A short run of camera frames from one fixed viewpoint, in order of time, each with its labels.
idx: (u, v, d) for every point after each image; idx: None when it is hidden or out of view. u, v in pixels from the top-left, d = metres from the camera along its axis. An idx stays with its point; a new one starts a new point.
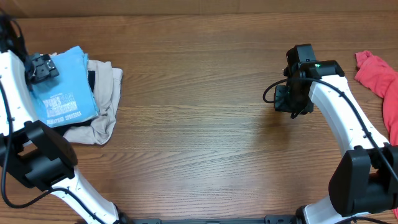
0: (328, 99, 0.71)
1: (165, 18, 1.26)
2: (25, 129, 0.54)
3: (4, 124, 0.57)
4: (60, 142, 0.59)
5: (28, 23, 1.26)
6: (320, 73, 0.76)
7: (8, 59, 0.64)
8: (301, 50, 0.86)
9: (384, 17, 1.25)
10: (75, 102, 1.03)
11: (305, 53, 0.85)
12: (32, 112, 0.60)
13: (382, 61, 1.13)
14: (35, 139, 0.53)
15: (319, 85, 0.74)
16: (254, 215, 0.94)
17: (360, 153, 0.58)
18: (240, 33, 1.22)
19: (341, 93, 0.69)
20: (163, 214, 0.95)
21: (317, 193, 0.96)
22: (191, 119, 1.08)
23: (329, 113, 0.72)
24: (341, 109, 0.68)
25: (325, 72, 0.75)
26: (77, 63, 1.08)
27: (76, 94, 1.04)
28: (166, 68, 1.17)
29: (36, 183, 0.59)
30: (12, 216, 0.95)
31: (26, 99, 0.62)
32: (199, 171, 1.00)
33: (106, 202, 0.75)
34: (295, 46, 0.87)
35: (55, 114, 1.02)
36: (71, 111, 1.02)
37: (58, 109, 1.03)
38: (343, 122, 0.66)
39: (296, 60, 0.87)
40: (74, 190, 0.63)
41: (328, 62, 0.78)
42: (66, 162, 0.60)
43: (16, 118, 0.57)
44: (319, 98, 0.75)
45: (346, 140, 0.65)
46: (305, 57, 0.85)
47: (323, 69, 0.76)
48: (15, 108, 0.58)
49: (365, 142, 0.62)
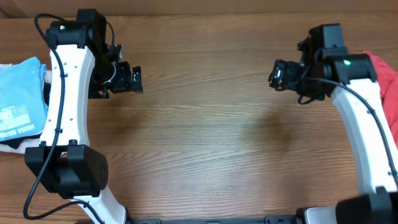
0: (354, 113, 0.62)
1: (165, 18, 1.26)
2: (69, 149, 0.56)
3: (51, 132, 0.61)
4: (96, 167, 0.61)
5: (29, 23, 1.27)
6: (349, 73, 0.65)
7: (82, 57, 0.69)
8: (331, 30, 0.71)
9: (384, 17, 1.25)
10: (27, 115, 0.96)
11: (331, 35, 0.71)
12: (82, 127, 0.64)
13: (381, 61, 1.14)
14: (73, 161, 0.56)
15: (346, 93, 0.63)
16: (254, 215, 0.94)
17: (380, 196, 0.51)
18: (240, 33, 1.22)
19: (371, 111, 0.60)
20: (163, 214, 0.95)
21: (317, 193, 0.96)
22: (191, 119, 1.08)
23: (352, 130, 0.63)
24: (366, 127, 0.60)
25: (356, 73, 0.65)
26: (32, 74, 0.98)
27: (27, 106, 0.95)
28: (166, 68, 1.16)
29: (60, 192, 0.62)
30: (11, 216, 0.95)
31: (83, 113, 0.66)
32: (199, 171, 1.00)
33: (114, 201, 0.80)
34: (321, 25, 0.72)
35: (5, 127, 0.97)
36: (25, 125, 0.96)
37: (7, 122, 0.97)
38: (368, 150, 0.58)
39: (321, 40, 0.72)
40: (93, 203, 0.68)
41: (357, 57, 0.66)
42: (95, 186, 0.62)
43: (63, 130, 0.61)
44: (343, 106, 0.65)
45: (365, 170, 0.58)
46: (331, 43, 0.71)
47: (353, 68, 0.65)
48: (67, 121, 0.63)
49: (388, 180, 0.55)
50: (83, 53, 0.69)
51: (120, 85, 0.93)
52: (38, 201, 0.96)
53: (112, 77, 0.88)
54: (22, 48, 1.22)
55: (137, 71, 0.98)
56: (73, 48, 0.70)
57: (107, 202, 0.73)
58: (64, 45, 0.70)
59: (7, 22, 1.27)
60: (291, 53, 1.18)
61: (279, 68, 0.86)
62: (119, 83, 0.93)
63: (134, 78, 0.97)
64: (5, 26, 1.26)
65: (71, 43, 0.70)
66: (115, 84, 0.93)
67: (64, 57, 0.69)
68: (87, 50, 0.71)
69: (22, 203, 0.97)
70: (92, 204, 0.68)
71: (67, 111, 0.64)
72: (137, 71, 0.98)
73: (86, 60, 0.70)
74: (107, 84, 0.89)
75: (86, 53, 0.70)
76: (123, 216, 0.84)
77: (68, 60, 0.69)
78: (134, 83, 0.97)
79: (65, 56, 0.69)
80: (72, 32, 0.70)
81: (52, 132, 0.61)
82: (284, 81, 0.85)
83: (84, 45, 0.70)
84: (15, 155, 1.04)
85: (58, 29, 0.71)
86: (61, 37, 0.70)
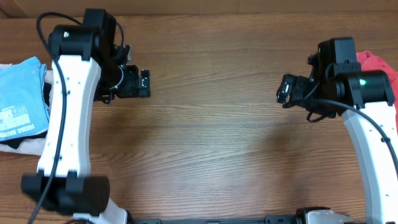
0: (366, 140, 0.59)
1: (165, 18, 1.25)
2: (68, 180, 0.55)
3: (50, 159, 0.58)
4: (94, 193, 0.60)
5: (29, 23, 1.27)
6: (364, 94, 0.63)
7: (86, 72, 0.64)
8: (342, 45, 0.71)
9: (384, 17, 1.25)
10: (27, 115, 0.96)
11: (344, 50, 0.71)
12: (84, 154, 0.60)
13: (382, 61, 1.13)
14: (71, 191, 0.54)
15: (360, 117, 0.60)
16: (254, 215, 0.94)
17: None
18: (240, 33, 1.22)
19: (386, 139, 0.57)
20: (163, 214, 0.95)
21: (317, 193, 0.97)
22: (191, 119, 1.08)
23: (362, 157, 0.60)
24: (380, 158, 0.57)
25: (370, 96, 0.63)
26: (32, 75, 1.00)
27: (27, 106, 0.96)
28: (166, 68, 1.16)
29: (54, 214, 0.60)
30: (12, 216, 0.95)
31: (84, 135, 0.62)
32: (199, 171, 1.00)
33: (115, 211, 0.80)
34: (333, 40, 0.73)
35: (6, 127, 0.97)
36: (24, 124, 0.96)
37: (7, 122, 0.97)
38: (379, 184, 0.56)
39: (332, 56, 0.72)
40: (92, 218, 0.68)
41: (374, 73, 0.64)
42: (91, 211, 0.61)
43: (63, 157, 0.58)
44: (353, 126, 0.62)
45: (376, 204, 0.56)
46: (344, 58, 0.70)
47: (369, 89, 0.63)
48: (68, 146, 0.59)
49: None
50: (87, 68, 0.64)
51: (128, 90, 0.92)
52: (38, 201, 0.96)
53: (119, 83, 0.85)
54: (22, 48, 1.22)
55: (145, 76, 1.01)
56: (76, 60, 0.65)
57: (107, 212, 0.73)
58: (68, 56, 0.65)
59: (7, 22, 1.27)
60: (291, 53, 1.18)
61: (288, 84, 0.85)
62: (127, 88, 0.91)
63: (142, 83, 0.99)
64: (5, 26, 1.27)
65: (75, 53, 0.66)
66: (123, 89, 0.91)
67: (67, 72, 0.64)
68: (92, 61, 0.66)
69: (22, 203, 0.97)
70: (92, 219, 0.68)
71: (67, 135, 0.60)
72: (144, 76, 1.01)
73: (91, 73, 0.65)
74: (114, 91, 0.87)
75: (91, 66, 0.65)
76: (124, 220, 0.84)
77: (70, 74, 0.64)
78: (143, 89, 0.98)
79: (66, 70, 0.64)
80: (77, 40, 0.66)
81: (50, 159, 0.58)
82: (293, 95, 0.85)
83: (89, 57, 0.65)
84: (15, 156, 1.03)
85: (62, 36, 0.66)
86: (64, 47, 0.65)
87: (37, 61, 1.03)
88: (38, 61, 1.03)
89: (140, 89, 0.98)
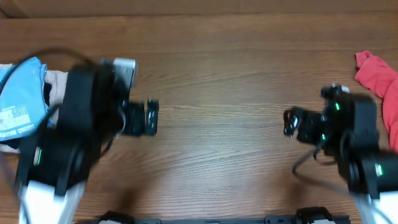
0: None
1: (165, 18, 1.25)
2: None
3: None
4: None
5: (29, 23, 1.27)
6: (380, 183, 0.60)
7: (58, 210, 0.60)
8: (361, 112, 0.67)
9: (385, 17, 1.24)
10: (28, 115, 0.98)
11: (362, 119, 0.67)
12: None
13: (381, 61, 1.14)
14: None
15: (375, 214, 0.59)
16: (254, 215, 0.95)
17: None
18: (240, 33, 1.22)
19: None
20: (163, 214, 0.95)
21: (316, 193, 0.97)
22: (191, 119, 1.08)
23: None
24: None
25: (388, 183, 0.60)
26: (32, 74, 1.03)
27: (28, 106, 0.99)
28: (166, 69, 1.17)
29: None
30: (12, 216, 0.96)
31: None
32: (199, 171, 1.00)
33: None
34: (353, 101, 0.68)
35: (6, 127, 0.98)
36: (25, 124, 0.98)
37: (7, 122, 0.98)
38: None
39: (349, 121, 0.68)
40: None
41: (385, 155, 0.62)
42: None
43: None
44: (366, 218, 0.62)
45: None
46: (364, 127, 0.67)
47: (385, 175, 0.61)
48: None
49: None
50: (59, 208, 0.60)
51: (137, 129, 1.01)
52: None
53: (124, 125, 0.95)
54: (22, 49, 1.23)
55: (152, 110, 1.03)
56: (46, 201, 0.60)
57: None
58: (36, 187, 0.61)
59: (7, 22, 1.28)
60: (291, 54, 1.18)
61: (296, 117, 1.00)
62: (134, 126, 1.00)
63: (149, 119, 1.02)
64: (5, 27, 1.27)
65: (41, 186, 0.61)
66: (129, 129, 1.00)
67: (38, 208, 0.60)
68: (66, 203, 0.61)
69: None
70: None
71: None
72: (152, 109, 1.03)
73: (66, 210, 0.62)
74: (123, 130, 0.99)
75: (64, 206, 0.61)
76: None
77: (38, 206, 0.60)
78: (149, 127, 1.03)
79: (36, 199, 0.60)
80: (53, 152, 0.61)
81: None
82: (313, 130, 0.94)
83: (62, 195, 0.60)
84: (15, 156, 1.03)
85: (32, 162, 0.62)
86: (36, 185, 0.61)
87: (37, 61, 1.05)
88: (38, 61, 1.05)
89: (146, 126, 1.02)
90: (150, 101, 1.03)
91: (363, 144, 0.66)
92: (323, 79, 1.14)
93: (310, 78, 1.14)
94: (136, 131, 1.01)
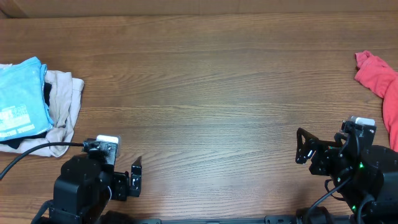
0: None
1: (165, 18, 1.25)
2: None
3: None
4: None
5: (29, 23, 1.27)
6: None
7: None
8: (391, 185, 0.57)
9: (384, 17, 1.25)
10: (27, 115, 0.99)
11: (388, 191, 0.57)
12: None
13: (381, 61, 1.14)
14: None
15: None
16: (254, 215, 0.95)
17: None
18: (240, 33, 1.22)
19: None
20: (163, 215, 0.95)
21: (317, 193, 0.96)
22: (191, 119, 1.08)
23: None
24: None
25: None
26: (32, 74, 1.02)
27: (28, 107, 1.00)
28: (166, 68, 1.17)
29: None
30: (12, 216, 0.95)
31: None
32: (199, 171, 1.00)
33: None
34: (379, 171, 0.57)
35: (6, 127, 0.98)
36: (25, 125, 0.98)
37: (7, 122, 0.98)
38: None
39: (373, 188, 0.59)
40: None
41: None
42: None
43: None
44: None
45: None
46: (388, 195, 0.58)
47: None
48: None
49: None
50: None
51: (120, 191, 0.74)
52: (38, 201, 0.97)
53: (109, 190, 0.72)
54: (22, 48, 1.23)
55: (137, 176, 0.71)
56: None
57: None
58: None
59: (7, 22, 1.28)
60: (291, 53, 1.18)
61: (313, 150, 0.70)
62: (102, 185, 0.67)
63: (132, 182, 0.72)
64: (6, 27, 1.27)
65: None
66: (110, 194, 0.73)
67: None
68: None
69: (23, 203, 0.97)
70: None
71: None
72: (137, 174, 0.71)
73: None
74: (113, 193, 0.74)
75: None
76: None
77: None
78: (134, 190, 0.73)
79: None
80: None
81: None
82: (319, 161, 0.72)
83: None
84: (15, 156, 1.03)
85: None
86: None
87: (37, 61, 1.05)
88: (38, 61, 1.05)
89: (130, 189, 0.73)
90: (134, 165, 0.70)
91: (385, 211, 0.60)
92: (323, 79, 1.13)
93: (310, 78, 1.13)
94: (123, 198, 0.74)
